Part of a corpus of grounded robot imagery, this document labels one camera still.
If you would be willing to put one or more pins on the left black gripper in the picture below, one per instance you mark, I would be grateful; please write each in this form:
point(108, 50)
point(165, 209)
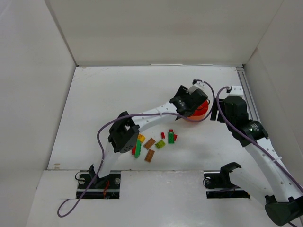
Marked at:
point(199, 97)

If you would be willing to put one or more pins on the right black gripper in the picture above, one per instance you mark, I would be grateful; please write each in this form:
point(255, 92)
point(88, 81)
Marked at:
point(219, 114)

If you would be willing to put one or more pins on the green lego plate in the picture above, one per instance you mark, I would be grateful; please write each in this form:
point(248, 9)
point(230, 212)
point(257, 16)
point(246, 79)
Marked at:
point(171, 137)

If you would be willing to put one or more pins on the lime lego with yellow studs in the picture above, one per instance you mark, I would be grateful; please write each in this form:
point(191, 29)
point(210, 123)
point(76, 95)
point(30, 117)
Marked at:
point(160, 144)

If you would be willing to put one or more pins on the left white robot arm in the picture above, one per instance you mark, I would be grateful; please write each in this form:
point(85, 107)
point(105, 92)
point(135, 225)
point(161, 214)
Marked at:
point(126, 128)

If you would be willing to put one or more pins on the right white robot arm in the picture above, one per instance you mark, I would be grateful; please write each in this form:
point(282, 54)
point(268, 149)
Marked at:
point(282, 198)

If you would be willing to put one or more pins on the orange round divided container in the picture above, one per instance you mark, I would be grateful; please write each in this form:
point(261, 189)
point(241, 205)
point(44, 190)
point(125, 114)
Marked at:
point(200, 113)

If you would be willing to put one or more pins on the brown lego plate upper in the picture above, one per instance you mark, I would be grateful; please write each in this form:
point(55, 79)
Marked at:
point(149, 143)

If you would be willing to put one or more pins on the brown lego plate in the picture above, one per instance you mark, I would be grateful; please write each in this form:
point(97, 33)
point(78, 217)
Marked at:
point(149, 143)
point(149, 155)

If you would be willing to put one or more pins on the yellow curved lego brick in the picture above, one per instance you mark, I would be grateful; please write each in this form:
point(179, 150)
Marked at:
point(141, 138)

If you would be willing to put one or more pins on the brown lego plate lower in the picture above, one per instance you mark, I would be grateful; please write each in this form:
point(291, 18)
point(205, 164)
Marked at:
point(149, 155)

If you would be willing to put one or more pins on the long green lego brick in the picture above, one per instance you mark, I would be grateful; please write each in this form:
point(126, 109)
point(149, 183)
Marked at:
point(138, 149)

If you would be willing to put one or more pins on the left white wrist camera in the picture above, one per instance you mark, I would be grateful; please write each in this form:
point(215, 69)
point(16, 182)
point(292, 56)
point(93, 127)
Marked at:
point(197, 84)

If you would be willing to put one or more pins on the aluminium rail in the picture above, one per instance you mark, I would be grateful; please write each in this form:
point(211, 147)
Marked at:
point(247, 94)

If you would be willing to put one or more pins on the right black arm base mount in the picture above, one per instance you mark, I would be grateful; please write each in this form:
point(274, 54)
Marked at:
point(218, 184)

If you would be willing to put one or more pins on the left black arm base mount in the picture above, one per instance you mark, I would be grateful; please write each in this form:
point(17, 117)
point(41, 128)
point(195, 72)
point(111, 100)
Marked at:
point(106, 188)

